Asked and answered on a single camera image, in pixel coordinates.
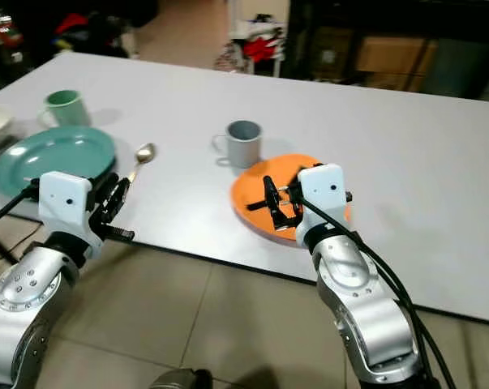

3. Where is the black utensil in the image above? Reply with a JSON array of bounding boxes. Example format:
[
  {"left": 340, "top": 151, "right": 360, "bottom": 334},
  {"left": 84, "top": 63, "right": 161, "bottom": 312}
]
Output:
[{"left": 245, "top": 166, "right": 307, "bottom": 212}]

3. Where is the orange plate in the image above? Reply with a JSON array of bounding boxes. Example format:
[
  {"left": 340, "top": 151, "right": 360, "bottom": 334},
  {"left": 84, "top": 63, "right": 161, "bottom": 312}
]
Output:
[{"left": 230, "top": 152, "right": 351, "bottom": 242}]

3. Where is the gold spoon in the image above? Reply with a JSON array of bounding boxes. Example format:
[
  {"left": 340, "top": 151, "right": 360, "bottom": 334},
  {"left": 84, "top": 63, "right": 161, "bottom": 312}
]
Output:
[{"left": 126, "top": 142, "right": 158, "bottom": 184}]

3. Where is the grey mug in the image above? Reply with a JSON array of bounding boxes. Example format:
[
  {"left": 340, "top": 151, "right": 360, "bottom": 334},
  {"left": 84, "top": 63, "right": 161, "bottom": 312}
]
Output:
[{"left": 212, "top": 119, "right": 264, "bottom": 169}]

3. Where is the teal plate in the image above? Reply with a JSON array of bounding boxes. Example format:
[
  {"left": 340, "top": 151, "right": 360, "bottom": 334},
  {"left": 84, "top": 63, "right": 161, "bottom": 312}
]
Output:
[{"left": 0, "top": 125, "right": 118, "bottom": 199}]

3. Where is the green mug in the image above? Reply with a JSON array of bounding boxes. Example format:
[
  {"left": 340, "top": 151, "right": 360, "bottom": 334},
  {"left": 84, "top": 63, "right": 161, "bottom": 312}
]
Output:
[{"left": 39, "top": 88, "right": 92, "bottom": 129}]

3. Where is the patterned bag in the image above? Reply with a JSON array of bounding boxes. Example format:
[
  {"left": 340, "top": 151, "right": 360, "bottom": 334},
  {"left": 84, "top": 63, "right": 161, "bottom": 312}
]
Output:
[{"left": 212, "top": 44, "right": 245, "bottom": 73}]

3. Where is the red cloth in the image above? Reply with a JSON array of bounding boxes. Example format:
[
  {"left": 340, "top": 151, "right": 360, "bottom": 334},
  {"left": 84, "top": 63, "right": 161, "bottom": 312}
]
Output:
[{"left": 242, "top": 35, "right": 281, "bottom": 64}]

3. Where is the small dark cardboard box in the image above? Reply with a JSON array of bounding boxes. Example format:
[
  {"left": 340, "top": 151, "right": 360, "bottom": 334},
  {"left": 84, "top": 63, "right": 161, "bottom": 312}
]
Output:
[{"left": 309, "top": 28, "right": 353, "bottom": 79}]

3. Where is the grey robot leg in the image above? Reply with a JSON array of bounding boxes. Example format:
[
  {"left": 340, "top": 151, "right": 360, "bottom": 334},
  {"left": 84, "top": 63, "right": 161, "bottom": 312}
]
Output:
[{"left": 150, "top": 368, "right": 213, "bottom": 389}]

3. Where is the red and black clothes pile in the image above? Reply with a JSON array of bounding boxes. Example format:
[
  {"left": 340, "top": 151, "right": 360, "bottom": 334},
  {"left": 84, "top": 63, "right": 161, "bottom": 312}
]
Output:
[{"left": 53, "top": 11, "right": 117, "bottom": 58}]

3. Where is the white rack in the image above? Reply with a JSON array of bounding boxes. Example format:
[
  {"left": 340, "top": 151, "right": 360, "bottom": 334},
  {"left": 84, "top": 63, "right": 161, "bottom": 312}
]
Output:
[{"left": 223, "top": 0, "right": 291, "bottom": 79}]

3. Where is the large brown cardboard box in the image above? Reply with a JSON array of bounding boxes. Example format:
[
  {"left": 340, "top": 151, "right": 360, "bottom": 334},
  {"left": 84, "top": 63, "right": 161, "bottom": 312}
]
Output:
[{"left": 353, "top": 36, "right": 437, "bottom": 79}]

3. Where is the red printed packet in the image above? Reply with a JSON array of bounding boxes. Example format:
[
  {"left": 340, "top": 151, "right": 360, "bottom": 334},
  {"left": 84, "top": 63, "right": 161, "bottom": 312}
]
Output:
[{"left": 0, "top": 6, "right": 26, "bottom": 64}]

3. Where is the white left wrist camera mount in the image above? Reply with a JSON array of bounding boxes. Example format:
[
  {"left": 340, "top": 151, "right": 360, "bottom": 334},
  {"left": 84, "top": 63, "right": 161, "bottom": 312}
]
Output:
[{"left": 37, "top": 170, "right": 97, "bottom": 242}]

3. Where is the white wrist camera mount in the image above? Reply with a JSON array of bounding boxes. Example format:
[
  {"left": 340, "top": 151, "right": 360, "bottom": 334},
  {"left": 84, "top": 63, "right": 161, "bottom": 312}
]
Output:
[
  {"left": 294, "top": 163, "right": 350, "bottom": 229},
  {"left": 37, "top": 170, "right": 97, "bottom": 242}
]

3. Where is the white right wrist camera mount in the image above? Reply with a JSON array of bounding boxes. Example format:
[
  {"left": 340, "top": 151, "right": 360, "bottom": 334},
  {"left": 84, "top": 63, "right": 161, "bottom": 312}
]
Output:
[{"left": 294, "top": 163, "right": 350, "bottom": 229}]

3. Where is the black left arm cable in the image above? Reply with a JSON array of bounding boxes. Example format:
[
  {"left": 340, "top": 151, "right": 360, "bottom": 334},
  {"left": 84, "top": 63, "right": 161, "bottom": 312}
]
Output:
[{"left": 0, "top": 186, "right": 44, "bottom": 233}]

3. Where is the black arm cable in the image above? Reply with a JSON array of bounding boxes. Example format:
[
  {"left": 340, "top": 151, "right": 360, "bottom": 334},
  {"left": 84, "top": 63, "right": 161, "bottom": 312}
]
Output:
[
  {"left": 0, "top": 186, "right": 44, "bottom": 233},
  {"left": 302, "top": 196, "right": 461, "bottom": 389}
]

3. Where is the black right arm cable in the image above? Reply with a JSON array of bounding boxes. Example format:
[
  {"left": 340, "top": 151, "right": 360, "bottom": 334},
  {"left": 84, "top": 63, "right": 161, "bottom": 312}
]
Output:
[{"left": 302, "top": 196, "right": 461, "bottom": 389}]

